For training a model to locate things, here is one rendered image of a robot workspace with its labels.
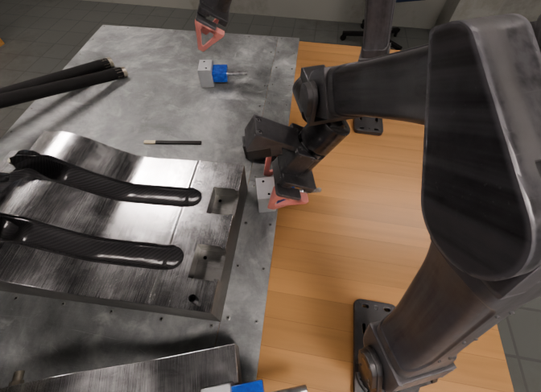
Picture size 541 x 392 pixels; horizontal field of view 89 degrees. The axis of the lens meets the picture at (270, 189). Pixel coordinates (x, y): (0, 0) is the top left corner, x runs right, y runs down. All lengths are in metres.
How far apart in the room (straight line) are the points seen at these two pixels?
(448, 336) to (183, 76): 0.84
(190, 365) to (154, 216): 0.23
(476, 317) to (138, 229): 0.44
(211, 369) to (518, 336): 1.41
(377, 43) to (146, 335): 0.70
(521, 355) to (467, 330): 1.38
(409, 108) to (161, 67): 0.83
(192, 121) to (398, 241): 0.55
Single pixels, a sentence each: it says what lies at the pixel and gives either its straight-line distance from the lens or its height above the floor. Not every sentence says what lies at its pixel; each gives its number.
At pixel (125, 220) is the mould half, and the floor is 0.88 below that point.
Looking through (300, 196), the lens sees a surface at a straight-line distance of 0.47.
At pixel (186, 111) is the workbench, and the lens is 0.79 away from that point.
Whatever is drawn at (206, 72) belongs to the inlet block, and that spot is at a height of 0.85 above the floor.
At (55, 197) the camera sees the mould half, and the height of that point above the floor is 0.92.
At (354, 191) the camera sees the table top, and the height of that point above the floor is 0.80.
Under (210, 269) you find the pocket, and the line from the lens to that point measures 0.46.
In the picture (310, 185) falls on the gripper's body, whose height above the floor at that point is 0.91.
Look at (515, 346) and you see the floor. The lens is 1.64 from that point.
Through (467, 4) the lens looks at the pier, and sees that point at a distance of 2.92.
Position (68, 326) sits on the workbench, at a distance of 0.60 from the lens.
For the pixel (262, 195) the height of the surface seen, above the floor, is 0.85.
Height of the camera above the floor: 1.30
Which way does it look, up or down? 57 degrees down
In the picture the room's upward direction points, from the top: straight up
